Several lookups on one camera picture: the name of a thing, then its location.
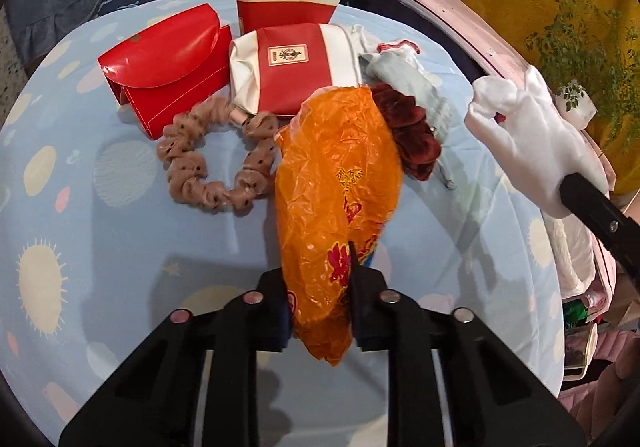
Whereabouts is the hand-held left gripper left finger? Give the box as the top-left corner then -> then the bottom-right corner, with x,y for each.
59,269 -> 297,447

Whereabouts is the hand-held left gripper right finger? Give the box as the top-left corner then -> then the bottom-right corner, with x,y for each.
349,241 -> 586,447

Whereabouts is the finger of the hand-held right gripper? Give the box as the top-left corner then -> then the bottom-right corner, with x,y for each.
559,172 -> 640,288

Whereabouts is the white knit glove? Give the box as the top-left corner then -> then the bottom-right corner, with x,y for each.
465,64 -> 611,218

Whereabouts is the orange plastic bag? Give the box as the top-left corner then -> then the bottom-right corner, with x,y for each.
274,84 -> 405,368

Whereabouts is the brown dotted scrunchie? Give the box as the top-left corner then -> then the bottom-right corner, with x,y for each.
156,97 -> 281,215

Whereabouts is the dark red scrunchie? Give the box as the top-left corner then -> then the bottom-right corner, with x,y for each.
370,83 -> 443,182

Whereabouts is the grey cloth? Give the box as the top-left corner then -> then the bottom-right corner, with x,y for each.
357,41 -> 458,190

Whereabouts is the red white paper pouch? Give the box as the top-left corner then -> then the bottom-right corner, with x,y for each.
229,22 -> 368,120

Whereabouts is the red paper box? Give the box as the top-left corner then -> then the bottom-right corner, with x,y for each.
97,3 -> 235,140

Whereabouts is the red and white paper cup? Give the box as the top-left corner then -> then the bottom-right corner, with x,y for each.
234,0 -> 349,35

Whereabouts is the light blue printed sheet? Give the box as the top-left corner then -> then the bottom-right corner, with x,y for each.
0,4 -> 566,447

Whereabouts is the green leafy plant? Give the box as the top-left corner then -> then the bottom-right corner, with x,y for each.
525,0 -> 640,152

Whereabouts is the grey-blue backdrop cloth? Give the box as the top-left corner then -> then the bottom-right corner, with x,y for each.
4,0 -> 448,78

